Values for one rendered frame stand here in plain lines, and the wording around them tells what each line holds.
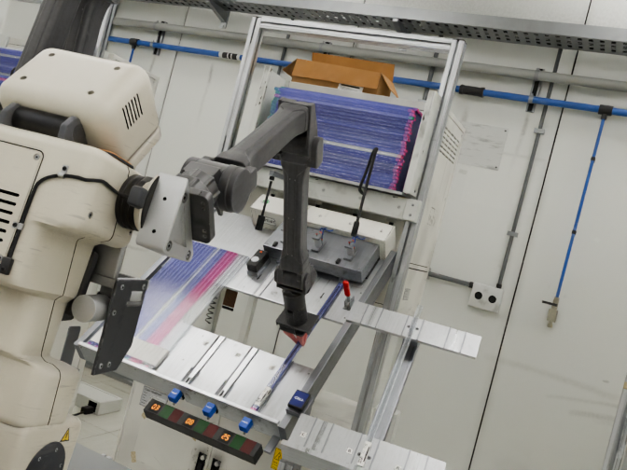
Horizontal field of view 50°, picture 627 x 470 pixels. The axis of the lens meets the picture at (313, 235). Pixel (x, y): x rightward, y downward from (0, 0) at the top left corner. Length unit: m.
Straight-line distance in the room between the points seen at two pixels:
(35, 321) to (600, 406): 2.84
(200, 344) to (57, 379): 0.88
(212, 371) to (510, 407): 1.99
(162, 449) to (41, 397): 1.23
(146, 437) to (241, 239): 0.71
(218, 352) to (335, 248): 0.48
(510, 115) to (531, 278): 0.84
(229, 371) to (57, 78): 1.00
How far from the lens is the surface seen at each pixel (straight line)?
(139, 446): 2.36
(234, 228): 2.33
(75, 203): 1.00
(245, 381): 1.84
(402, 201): 2.12
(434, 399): 3.62
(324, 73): 2.67
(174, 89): 4.52
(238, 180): 1.12
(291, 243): 1.62
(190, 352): 1.95
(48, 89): 1.13
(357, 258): 2.04
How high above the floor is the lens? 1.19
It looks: level
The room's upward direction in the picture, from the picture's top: 15 degrees clockwise
